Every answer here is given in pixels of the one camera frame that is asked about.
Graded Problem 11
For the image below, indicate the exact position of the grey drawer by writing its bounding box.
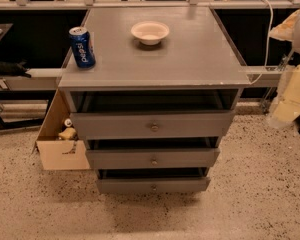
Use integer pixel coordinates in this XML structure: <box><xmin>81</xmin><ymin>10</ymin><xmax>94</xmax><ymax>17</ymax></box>
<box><xmin>70</xmin><ymin>112</ymin><xmax>234</xmax><ymax>140</ymax></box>
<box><xmin>86</xmin><ymin>148</ymin><xmax>220</xmax><ymax>169</ymax></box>
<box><xmin>96</xmin><ymin>177</ymin><xmax>210</xmax><ymax>194</ymax></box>

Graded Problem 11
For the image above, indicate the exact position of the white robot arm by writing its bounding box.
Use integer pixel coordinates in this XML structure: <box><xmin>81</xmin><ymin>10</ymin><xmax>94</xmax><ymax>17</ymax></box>
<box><xmin>267</xmin><ymin>9</ymin><xmax>300</xmax><ymax>128</ymax></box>

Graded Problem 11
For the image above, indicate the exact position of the grey drawer cabinet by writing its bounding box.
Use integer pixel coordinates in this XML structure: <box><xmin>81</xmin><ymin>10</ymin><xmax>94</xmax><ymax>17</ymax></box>
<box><xmin>59</xmin><ymin>7</ymin><xmax>249</xmax><ymax>180</ymax></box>

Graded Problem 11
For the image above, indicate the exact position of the grey top drawer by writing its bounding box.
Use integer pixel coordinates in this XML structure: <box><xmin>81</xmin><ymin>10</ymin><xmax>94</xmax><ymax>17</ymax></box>
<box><xmin>70</xmin><ymin>112</ymin><xmax>234</xmax><ymax>140</ymax></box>

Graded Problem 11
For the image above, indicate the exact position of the grey bottom drawer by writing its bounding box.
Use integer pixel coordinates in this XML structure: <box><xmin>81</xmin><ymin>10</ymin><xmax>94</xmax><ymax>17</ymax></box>
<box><xmin>96</xmin><ymin>177</ymin><xmax>210</xmax><ymax>194</ymax></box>

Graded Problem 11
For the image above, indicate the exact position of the open cardboard box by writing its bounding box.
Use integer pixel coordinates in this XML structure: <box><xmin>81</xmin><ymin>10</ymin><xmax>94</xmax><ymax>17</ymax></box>
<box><xmin>35</xmin><ymin>90</ymin><xmax>90</xmax><ymax>170</ymax></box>

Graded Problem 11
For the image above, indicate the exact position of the white bowl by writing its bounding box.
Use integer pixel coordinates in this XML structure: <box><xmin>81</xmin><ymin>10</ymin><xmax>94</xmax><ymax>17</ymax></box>
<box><xmin>131</xmin><ymin>21</ymin><xmax>170</xmax><ymax>45</ymax></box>

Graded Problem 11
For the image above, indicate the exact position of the yellow object in box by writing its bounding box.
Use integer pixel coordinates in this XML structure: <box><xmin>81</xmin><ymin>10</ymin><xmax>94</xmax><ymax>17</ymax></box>
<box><xmin>58</xmin><ymin>127</ymin><xmax>77</xmax><ymax>140</ymax></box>

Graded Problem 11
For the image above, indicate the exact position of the blue pepsi can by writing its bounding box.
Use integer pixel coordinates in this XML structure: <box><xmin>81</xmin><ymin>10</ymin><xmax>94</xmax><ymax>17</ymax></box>
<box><xmin>69</xmin><ymin>27</ymin><xmax>96</xmax><ymax>68</ymax></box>

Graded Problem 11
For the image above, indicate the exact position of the black cloth on rail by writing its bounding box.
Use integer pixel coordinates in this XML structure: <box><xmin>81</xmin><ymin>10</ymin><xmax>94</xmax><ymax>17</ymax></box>
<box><xmin>0</xmin><ymin>61</ymin><xmax>31</xmax><ymax>78</ymax></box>

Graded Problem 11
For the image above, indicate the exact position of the white cable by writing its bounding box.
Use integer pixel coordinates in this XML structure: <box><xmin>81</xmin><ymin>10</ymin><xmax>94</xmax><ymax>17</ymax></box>
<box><xmin>249</xmin><ymin>0</ymin><xmax>275</xmax><ymax>85</ymax></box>

